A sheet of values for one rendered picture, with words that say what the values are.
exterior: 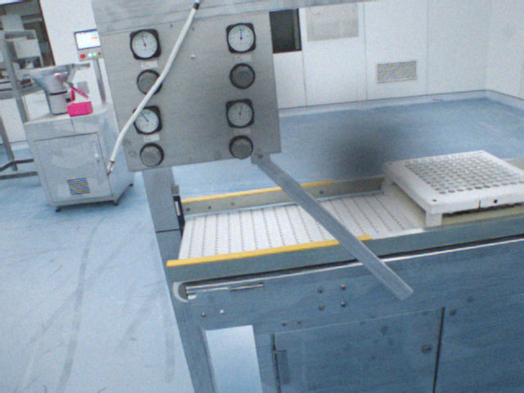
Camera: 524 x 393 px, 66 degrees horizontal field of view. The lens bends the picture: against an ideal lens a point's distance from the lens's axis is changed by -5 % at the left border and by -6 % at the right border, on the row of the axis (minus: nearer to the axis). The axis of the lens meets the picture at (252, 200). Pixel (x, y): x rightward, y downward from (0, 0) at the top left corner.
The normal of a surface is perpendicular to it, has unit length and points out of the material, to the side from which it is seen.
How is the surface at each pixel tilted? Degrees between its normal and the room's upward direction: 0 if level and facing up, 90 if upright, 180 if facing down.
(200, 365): 90
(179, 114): 90
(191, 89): 90
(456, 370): 90
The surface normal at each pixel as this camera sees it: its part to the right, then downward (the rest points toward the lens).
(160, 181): 0.07, 0.38
